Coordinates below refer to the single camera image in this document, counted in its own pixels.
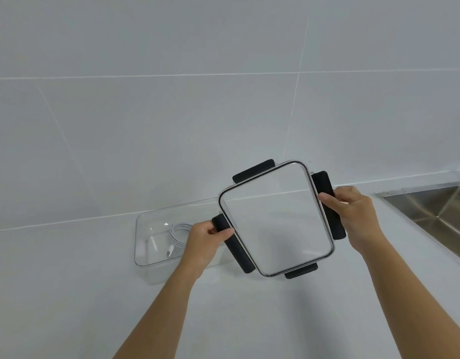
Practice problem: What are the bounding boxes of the person's left hand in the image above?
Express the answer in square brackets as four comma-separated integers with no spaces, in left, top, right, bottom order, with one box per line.
[178,221,236,273]

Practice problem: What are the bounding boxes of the person's right forearm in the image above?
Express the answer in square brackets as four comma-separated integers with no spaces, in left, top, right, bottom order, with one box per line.
[350,235,460,359]

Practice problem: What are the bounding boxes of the clear lid with black clips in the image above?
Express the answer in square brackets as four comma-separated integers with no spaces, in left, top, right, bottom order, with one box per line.
[212,159,346,279]

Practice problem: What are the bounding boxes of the stainless steel sink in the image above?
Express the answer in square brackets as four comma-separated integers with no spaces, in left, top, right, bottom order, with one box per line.
[373,178,460,265]

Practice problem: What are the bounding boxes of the person's right hand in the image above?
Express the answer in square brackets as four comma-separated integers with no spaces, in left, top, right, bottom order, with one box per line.
[318,186,383,253]

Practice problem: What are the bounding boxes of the white coiled cable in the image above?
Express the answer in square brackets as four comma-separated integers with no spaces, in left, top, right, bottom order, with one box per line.
[166,222,193,258]

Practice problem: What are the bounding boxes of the clear plastic container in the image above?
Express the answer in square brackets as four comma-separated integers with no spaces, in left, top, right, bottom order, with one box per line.
[134,197,230,285]

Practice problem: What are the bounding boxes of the person's left forearm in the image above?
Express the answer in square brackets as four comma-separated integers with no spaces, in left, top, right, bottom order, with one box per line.
[113,258,206,359]

